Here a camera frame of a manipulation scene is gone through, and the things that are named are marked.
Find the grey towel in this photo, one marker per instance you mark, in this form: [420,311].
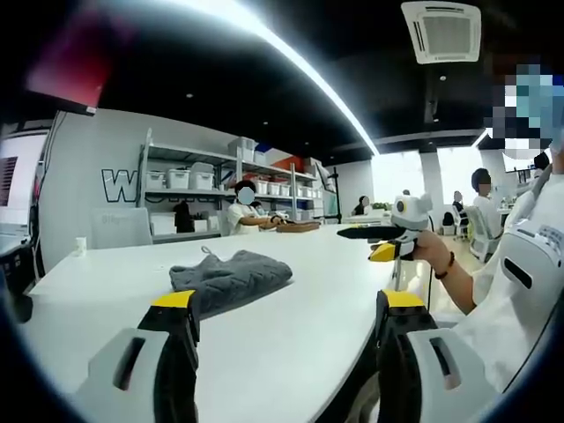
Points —
[229,277]

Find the brown flat object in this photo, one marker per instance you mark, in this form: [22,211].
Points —
[297,226]

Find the person's right hand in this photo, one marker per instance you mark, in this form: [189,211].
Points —
[429,249]

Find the black stand pole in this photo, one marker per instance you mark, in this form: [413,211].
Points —
[337,196]

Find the white office chair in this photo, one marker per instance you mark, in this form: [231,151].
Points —
[480,233]

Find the person's white shirt torso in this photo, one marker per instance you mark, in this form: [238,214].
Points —
[498,339]

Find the white chest-worn device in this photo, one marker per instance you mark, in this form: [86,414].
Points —
[533,260]

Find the small white cup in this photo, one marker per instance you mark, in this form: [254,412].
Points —
[80,247]

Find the white chair back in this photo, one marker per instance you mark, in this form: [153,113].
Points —
[121,227]

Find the white storage box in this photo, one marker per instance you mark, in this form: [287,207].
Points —
[202,176]
[155,179]
[178,178]
[241,147]

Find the grey metal shelving unit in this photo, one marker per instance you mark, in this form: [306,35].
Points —
[220,194]

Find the black bag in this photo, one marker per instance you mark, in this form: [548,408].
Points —
[183,218]

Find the long ceiling light strip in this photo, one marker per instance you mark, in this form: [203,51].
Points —
[308,66]

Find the white ceiling air conditioner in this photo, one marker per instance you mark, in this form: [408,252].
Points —
[445,31]

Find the wall-mounted red screen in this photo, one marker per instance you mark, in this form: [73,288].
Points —
[70,75]

